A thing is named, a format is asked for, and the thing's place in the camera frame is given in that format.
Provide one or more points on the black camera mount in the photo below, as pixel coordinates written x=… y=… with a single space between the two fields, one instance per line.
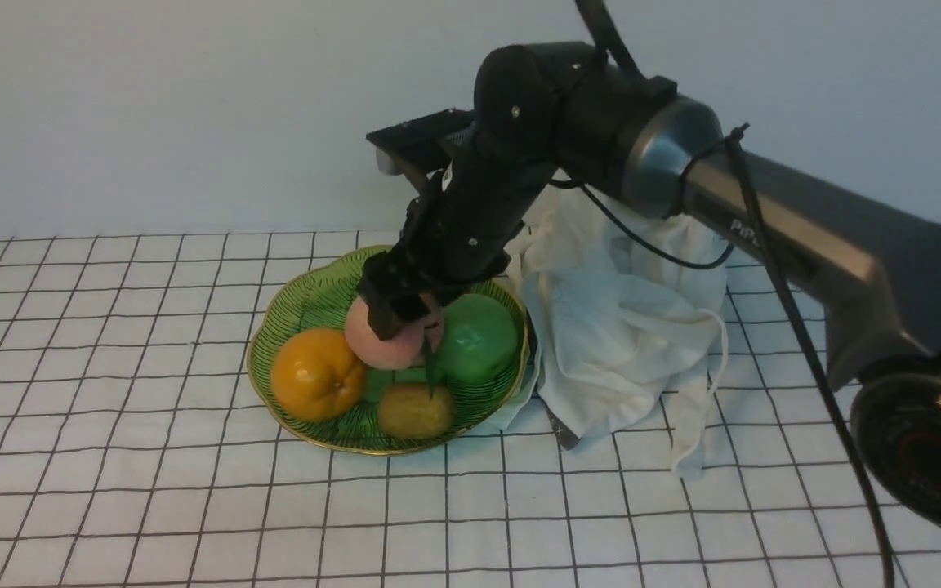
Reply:
x=416 y=149

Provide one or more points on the white cloth bag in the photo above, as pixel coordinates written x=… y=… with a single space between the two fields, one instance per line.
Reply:
x=623 y=311

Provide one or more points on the green apple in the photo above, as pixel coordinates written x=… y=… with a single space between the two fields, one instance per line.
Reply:
x=480 y=339

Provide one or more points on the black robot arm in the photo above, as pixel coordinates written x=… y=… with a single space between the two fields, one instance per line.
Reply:
x=541 y=108

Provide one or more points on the brown kiwi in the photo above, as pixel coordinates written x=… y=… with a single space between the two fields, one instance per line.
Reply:
x=414 y=410

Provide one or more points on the orange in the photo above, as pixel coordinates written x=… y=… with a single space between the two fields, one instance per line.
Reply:
x=316 y=376

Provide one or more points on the pink peach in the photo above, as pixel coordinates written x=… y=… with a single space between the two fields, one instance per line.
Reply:
x=401 y=352

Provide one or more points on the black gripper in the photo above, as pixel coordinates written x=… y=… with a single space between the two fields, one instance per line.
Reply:
x=458 y=232

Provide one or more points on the green leaf-shaped plate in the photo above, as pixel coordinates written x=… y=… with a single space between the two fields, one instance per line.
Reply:
x=320 y=298

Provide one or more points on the white grid tablecloth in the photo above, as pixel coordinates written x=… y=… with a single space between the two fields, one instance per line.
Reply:
x=134 y=452

